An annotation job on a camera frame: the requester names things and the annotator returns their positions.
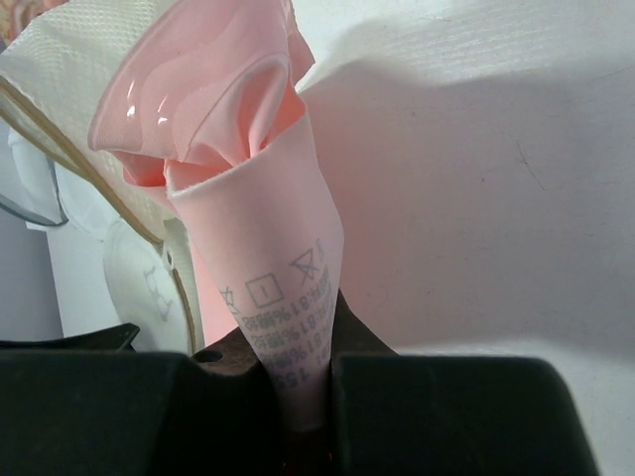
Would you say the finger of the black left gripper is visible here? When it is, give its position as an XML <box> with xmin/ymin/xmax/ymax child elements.
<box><xmin>1</xmin><ymin>323</ymin><xmax>140</xmax><ymax>352</ymax></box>

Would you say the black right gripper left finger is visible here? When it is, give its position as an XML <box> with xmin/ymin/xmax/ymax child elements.
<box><xmin>1</xmin><ymin>330</ymin><xmax>292</xmax><ymax>475</ymax></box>

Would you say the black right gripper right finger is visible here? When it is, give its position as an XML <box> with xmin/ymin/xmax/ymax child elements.
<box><xmin>331</xmin><ymin>298</ymin><xmax>578</xmax><ymax>475</ymax></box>

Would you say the pink bra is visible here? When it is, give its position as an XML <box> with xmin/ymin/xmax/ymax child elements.
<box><xmin>88</xmin><ymin>1</ymin><xmax>344</xmax><ymax>432</ymax></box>

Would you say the tan-trimmed white laundry bag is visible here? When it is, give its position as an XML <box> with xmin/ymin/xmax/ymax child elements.
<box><xmin>1</xmin><ymin>1</ymin><xmax>204</xmax><ymax>354</ymax></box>

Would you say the grey-trimmed white laundry bag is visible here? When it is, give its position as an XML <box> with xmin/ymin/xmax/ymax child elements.
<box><xmin>1</xmin><ymin>120</ymin><xmax>68</xmax><ymax>231</ymax></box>

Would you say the floral orange laundry bag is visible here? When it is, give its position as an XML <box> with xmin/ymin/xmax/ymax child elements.
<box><xmin>0</xmin><ymin>0</ymin><xmax>66</xmax><ymax>47</ymax></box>

